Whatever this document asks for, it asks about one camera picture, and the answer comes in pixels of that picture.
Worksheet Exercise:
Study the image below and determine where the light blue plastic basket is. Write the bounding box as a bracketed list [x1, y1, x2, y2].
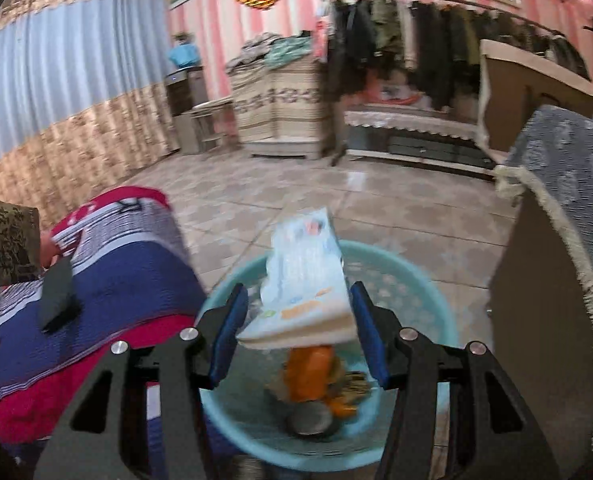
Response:
[196, 240, 460, 471]

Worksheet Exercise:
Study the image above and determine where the pile of folded clothes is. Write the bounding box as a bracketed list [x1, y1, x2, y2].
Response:
[226, 31, 313, 72]

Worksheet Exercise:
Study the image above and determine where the olive gold printed box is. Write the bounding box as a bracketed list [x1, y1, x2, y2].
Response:
[0, 194, 42, 290]

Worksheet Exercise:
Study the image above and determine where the wooden headboard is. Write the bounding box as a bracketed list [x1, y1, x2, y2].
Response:
[477, 39, 593, 153]

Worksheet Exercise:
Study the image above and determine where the black narrow cabinet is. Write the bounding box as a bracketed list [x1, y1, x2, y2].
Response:
[165, 66, 210, 153]

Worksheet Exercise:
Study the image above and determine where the blue and beige curtain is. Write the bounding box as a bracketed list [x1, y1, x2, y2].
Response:
[0, 0, 177, 201]

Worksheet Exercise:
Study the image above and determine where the beige fabric wardrobe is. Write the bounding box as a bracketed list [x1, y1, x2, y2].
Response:
[229, 57, 327, 160]

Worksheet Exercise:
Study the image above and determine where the black ribbed paper cup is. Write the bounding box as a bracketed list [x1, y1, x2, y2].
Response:
[286, 400, 340, 438]

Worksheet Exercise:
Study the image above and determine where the striped blue red blanket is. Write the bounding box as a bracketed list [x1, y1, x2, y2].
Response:
[0, 186, 237, 480]

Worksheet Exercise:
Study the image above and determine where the brown wooden furniture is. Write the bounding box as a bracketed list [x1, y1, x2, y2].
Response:
[489, 190, 593, 480]

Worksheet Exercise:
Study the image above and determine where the rack of hanging clothes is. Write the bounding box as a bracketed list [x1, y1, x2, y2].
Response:
[321, 0, 592, 111]

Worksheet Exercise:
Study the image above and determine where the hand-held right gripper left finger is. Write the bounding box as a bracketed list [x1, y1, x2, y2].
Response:
[32, 282, 250, 480]

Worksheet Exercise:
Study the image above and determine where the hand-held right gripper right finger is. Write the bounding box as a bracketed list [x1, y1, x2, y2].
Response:
[349, 281, 560, 480]

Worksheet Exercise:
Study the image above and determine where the white lace cloth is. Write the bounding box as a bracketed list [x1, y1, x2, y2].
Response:
[345, 106, 480, 142]

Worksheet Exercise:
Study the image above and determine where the blue bag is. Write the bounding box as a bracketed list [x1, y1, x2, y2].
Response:
[168, 34, 200, 68]

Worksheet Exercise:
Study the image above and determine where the small orange peel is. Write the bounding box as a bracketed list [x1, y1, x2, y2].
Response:
[327, 395, 360, 418]

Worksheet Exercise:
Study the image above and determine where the low dark cabinet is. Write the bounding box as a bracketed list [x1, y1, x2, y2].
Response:
[344, 105, 497, 176]

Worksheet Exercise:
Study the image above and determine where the grey blue fringed cloth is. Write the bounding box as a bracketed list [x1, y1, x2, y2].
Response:
[494, 105, 593, 448]

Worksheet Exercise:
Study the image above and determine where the grey stool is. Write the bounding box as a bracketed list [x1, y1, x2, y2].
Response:
[189, 97, 234, 153]

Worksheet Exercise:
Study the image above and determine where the light blue printed packet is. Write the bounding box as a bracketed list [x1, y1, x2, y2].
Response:
[236, 206, 358, 350]

